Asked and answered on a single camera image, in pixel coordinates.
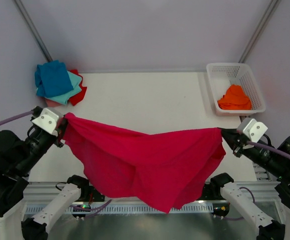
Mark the left black controller board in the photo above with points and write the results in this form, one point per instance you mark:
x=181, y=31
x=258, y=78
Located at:
x=81, y=208

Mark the orange t shirt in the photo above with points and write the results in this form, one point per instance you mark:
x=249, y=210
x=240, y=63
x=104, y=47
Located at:
x=235, y=99

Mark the right black controller board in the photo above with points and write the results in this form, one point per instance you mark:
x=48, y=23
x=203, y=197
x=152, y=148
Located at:
x=221, y=210

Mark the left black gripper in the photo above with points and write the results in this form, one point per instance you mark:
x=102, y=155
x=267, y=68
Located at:
x=61, y=131

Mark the corner aluminium post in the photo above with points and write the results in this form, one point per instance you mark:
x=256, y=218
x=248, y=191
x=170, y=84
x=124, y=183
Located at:
x=32, y=29
x=259, y=29

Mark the red folded t shirt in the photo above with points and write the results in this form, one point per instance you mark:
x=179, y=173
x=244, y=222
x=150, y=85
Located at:
x=74, y=100

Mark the left corner aluminium post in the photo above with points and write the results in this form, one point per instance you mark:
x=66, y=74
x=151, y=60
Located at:
x=32, y=29

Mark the aluminium front rail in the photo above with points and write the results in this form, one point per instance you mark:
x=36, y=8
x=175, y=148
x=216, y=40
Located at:
x=45, y=192

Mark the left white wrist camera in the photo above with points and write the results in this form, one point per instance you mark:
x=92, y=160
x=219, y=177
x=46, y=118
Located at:
x=48, y=120

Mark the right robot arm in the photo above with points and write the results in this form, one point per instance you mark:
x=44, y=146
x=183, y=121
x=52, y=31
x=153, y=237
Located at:
x=276, y=163

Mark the aluminium rail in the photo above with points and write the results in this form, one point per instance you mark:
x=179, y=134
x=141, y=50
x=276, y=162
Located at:
x=45, y=192
x=260, y=173

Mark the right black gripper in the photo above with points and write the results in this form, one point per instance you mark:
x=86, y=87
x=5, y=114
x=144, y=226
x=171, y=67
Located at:
x=233, y=138

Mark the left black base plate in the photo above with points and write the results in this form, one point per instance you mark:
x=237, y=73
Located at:
x=90, y=195

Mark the magenta t shirt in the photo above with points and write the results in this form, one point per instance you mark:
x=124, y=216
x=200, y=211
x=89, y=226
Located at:
x=164, y=170

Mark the pink folded t shirt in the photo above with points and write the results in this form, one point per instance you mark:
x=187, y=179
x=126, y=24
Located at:
x=51, y=103

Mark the black controller board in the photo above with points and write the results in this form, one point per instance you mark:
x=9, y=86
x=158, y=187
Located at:
x=81, y=208
x=221, y=210

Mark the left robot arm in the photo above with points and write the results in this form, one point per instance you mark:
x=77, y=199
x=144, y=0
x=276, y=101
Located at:
x=17, y=158

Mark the right corner aluminium post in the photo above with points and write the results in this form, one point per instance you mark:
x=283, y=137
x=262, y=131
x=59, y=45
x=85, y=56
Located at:
x=259, y=29

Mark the right side aluminium rail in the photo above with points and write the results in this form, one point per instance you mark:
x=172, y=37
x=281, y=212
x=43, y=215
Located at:
x=260, y=173

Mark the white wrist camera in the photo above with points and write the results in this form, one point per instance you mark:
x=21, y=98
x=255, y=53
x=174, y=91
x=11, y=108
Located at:
x=252, y=129
x=48, y=120

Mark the blue folded t shirt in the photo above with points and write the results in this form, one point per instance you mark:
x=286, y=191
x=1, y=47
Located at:
x=52, y=79

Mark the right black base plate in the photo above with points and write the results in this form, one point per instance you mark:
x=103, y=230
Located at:
x=210, y=192

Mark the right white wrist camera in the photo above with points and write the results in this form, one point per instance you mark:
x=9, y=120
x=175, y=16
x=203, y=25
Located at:
x=252, y=129

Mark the white plastic basket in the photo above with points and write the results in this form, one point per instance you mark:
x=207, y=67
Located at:
x=221, y=76

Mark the slotted grey cable duct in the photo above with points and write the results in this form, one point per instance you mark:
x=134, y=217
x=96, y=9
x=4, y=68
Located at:
x=142, y=208

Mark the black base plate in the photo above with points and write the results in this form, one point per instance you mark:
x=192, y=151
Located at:
x=90, y=195
x=210, y=192

